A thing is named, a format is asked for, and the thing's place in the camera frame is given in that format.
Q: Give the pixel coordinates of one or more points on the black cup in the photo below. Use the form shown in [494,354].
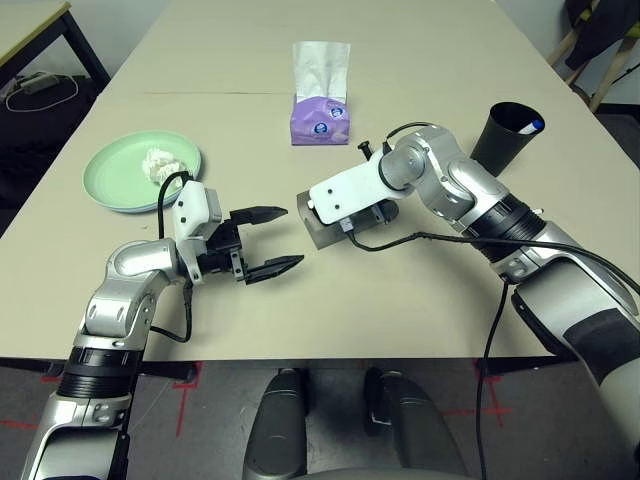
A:
[495,145]

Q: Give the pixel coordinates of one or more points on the purple tissue pack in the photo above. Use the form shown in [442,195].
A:
[315,125]

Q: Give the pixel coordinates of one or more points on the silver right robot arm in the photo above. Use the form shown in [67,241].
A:
[450,175]

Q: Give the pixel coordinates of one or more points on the white tissue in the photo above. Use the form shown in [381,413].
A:
[160,165]

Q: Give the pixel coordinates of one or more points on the beige side table black frame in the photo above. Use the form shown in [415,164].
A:
[30,20]

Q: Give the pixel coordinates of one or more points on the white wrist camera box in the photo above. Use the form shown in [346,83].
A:
[345,192]
[192,210]

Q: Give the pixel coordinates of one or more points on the dark grey robot left leg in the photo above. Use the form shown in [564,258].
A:
[275,430]

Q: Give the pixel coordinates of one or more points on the white whiteboard marker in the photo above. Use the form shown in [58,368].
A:
[531,127]

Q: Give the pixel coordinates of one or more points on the grey glasses case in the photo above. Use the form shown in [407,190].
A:
[307,225]

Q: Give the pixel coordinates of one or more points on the dark grey robot leg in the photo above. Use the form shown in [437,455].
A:
[415,430]
[275,430]

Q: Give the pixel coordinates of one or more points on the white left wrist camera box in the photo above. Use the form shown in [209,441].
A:
[192,210]

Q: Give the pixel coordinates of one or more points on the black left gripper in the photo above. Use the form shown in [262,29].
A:
[225,247]

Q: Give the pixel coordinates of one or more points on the black jacket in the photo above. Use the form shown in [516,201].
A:
[600,35]

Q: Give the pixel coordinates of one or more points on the wooden stool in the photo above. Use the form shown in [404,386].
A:
[607,80]

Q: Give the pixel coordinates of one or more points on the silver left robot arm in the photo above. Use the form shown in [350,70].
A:
[115,300]

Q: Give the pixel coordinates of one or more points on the black tripod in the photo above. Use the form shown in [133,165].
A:
[627,75]

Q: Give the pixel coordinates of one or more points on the dark grey robot right leg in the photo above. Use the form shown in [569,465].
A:
[415,430]

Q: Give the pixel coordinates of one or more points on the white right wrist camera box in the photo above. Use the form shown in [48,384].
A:
[345,192]

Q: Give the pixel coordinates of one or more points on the grey robot torso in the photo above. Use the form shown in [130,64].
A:
[375,475]

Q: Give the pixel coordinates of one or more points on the black table foot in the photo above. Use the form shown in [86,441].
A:
[525,364]

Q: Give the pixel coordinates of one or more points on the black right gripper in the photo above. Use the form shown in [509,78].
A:
[385,211]

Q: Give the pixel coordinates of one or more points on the light green plate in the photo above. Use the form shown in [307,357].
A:
[115,170]

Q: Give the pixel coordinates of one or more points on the grey power strip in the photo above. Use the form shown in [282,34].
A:
[35,82]

